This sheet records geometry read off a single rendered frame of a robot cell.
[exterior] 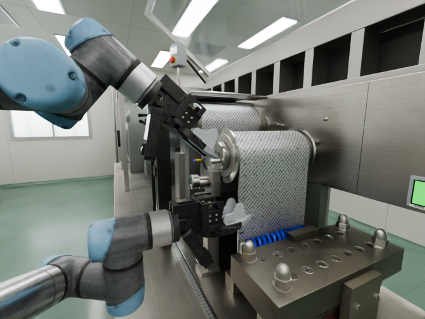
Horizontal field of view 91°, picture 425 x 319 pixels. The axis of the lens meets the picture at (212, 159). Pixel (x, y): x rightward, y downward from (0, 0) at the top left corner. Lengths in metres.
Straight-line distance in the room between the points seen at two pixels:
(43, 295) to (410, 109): 0.80
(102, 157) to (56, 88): 5.77
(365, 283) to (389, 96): 0.42
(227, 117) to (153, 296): 0.58
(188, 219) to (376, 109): 0.53
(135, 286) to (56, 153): 5.75
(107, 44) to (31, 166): 5.92
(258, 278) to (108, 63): 0.49
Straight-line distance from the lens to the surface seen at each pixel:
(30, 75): 0.30
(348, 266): 0.58
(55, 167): 6.21
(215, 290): 0.65
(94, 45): 0.45
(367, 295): 0.60
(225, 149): 0.52
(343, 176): 0.72
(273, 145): 0.58
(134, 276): 0.49
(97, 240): 0.44
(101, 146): 6.02
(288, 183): 0.63
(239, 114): 0.79
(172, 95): 0.47
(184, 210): 0.46
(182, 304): 0.62
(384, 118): 0.66
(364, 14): 0.75
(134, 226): 0.44
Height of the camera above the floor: 1.33
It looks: 9 degrees down
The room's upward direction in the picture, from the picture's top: straight up
